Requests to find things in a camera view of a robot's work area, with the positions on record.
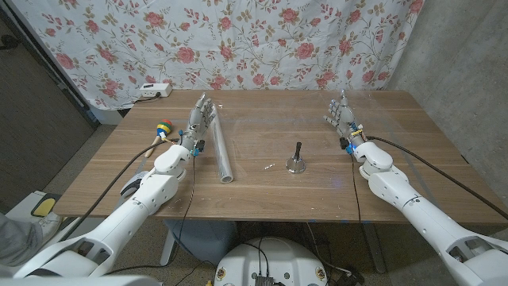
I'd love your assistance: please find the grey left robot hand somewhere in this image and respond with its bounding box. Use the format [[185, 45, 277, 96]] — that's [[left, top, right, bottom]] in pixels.
[[180, 92, 217, 151]]

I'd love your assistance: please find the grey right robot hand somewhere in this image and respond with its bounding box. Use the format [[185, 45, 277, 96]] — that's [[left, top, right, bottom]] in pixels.
[[322, 89, 366, 148]]

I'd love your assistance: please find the silver bell with black handle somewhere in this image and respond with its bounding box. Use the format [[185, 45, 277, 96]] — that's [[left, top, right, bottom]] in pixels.
[[285, 141, 307, 175]]

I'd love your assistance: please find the colourful striped wooden maraca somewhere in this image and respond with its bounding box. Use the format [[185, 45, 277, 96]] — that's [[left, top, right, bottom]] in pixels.
[[144, 118, 174, 159]]

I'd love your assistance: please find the clear cling film roll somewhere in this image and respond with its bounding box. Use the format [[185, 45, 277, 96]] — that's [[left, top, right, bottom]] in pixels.
[[209, 103, 235, 184]]

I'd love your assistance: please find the white and black gamepad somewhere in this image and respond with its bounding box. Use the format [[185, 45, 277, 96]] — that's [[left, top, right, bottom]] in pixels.
[[120, 170, 150, 198]]

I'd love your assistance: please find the white power strip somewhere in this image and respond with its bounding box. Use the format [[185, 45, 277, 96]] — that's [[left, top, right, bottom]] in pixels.
[[139, 83, 173, 99]]

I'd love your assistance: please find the floral rose backdrop cloth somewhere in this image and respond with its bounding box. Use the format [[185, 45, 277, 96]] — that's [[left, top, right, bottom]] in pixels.
[[10, 0, 425, 111]]

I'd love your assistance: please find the grey stool with white leg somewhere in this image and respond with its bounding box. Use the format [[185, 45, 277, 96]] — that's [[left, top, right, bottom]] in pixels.
[[160, 219, 239, 266]]

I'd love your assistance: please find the grey table leg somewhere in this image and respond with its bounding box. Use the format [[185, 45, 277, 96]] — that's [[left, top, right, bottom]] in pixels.
[[361, 222, 388, 275]]

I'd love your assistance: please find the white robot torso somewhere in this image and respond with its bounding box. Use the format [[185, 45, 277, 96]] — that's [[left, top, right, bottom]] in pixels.
[[214, 237, 329, 286]]

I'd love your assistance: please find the black power adapter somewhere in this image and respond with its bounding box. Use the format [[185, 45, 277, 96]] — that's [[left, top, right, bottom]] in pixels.
[[336, 269, 365, 286]]

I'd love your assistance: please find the white shoe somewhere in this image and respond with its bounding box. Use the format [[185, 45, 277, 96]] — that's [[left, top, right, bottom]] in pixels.
[[37, 212, 63, 239]]

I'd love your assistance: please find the grey trouser leg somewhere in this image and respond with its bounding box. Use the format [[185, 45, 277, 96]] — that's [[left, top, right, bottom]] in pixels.
[[0, 212, 43, 268]]

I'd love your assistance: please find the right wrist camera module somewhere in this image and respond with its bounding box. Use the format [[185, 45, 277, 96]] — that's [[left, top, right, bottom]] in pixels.
[[339, 137, 356, 156]]

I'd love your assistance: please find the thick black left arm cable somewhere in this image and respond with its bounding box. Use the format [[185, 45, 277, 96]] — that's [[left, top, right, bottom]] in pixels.
[[57, 137, 182, 242]]

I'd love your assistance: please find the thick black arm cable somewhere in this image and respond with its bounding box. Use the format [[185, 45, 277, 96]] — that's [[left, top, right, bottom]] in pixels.
[[57, 137, 182, 242], [365, 135, 508, 221]]

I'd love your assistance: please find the thin black left wrist cable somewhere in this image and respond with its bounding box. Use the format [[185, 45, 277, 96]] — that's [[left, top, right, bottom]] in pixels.
[[103, 153, 198, 276]]

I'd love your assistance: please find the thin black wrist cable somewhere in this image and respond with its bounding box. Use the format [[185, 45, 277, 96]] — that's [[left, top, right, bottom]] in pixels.
[[103, 153, 198, 276], [350, 153, 364, 239]]

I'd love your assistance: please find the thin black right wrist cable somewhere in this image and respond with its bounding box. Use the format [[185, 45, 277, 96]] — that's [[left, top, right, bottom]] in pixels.
[[350, 153, 364, 239]]

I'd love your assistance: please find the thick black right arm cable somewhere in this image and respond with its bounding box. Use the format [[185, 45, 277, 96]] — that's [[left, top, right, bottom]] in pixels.
[[365, 135, 508, 221]]

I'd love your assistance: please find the black door frame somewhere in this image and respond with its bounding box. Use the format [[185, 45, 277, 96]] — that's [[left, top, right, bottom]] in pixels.
[[0, 3, 100, 128]]

